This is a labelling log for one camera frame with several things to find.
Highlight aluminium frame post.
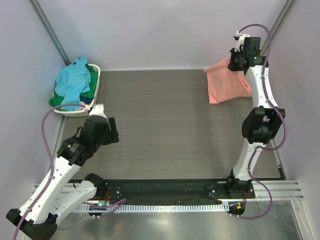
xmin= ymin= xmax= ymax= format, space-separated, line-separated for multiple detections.
xmin=269 ymin=0 xmax=297 ymax=41
xmin=29 ymin=0 xmax=71 ymax=66

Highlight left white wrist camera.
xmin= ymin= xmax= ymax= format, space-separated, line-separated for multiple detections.
xmin=88 ymin=103 xmax=107 ymax=119

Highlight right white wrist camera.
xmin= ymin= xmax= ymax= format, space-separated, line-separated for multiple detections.
xmin=233 ymin=31 xmax=250 ymax=52

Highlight white slotted cable duct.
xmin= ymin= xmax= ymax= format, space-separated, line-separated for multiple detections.
xmin=73 ymin=202 xmax=229 ymax=214

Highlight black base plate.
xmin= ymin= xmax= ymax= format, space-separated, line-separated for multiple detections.
xmin=92 ymin=178 xmax=256 ymax=206

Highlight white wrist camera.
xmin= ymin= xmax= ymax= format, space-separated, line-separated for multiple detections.
xmin=88 ymin=103 xmax=107 ymax=119
xmin=233 ymin=31 xmax=250 ymax=52

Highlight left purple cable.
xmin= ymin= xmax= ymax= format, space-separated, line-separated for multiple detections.
xmin=13 ymin=103 xmax=127 ymax=240

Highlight right aluminium frame post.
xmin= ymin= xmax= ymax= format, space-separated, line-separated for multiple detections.
xmin=269 ymin=0 xmax=297 ymax=41

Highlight green t shirt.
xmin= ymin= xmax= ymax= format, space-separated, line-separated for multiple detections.
xmin=48 ymin=64 xmax=99 ymax=108

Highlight salmon pink t shirt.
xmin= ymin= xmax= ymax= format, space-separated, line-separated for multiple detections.
xmin=203 ymin=56 xmax=252 ymax=104

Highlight left aluminium frame post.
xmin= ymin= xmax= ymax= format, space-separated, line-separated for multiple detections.
xmin=29 ymin=0 xmax=71 ymax=66

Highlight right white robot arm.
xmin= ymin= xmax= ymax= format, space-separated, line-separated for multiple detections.
xmin=224 ymin=32 xmax=286 ymax=198

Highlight white plastic laundry basket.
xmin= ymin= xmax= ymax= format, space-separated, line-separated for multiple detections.
xmin=54 ymin=63 xmax=101 ymax=117

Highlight light blue t shirt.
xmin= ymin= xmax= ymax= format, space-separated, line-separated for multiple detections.
xmin=54 ymin=57 xmax=91 ymax=105

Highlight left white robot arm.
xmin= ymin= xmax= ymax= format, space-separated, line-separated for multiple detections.
xmin=6 ymin=115 xmax=119 ymax=240

